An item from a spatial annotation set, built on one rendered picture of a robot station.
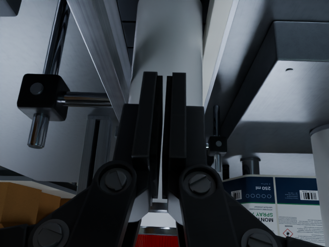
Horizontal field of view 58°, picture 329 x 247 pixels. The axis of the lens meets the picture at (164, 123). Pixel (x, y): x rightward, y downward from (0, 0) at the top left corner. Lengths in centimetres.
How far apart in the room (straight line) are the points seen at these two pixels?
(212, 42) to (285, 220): 52
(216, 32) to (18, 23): 25
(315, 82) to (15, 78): 43
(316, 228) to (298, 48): 45
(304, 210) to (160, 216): 57
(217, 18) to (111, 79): 8
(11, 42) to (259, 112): 35
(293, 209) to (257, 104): 34
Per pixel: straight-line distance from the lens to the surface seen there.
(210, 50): 24
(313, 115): 48
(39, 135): 24
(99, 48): 16
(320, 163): 52
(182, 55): 20
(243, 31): 37
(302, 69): 35
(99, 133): 61
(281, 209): 70
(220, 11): 21
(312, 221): 72
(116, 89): 20
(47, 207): 266
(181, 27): 21
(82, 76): 48
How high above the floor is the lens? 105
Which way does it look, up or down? 21 degrees down
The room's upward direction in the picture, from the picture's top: 177 degrees counter-clockwise
